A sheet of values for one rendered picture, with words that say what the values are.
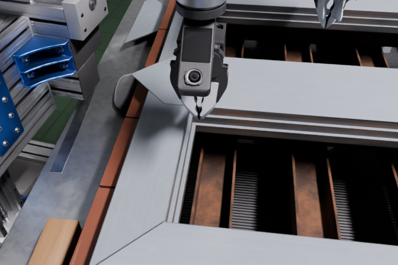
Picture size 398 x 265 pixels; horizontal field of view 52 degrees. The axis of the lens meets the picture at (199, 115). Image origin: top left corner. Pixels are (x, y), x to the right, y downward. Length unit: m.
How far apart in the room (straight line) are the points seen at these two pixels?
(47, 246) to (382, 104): 0.68
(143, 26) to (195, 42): 0.81
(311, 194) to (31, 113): 0.67
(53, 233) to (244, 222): 0.44
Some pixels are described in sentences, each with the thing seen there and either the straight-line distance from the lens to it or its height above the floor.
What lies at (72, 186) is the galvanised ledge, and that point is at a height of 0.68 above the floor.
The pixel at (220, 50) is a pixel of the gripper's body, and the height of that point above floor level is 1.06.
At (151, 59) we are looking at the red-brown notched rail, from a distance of 1.01.
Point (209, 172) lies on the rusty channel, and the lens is 0.92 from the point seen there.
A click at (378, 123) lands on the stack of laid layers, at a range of 0.84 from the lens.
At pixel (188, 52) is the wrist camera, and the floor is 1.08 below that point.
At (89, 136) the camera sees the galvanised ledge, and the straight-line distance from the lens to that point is 1.04.
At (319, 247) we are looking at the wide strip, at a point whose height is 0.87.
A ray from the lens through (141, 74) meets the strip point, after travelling 0.88.
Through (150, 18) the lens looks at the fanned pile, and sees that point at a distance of 1.41.
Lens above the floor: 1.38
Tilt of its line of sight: 42 degrees down
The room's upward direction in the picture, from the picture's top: straight up
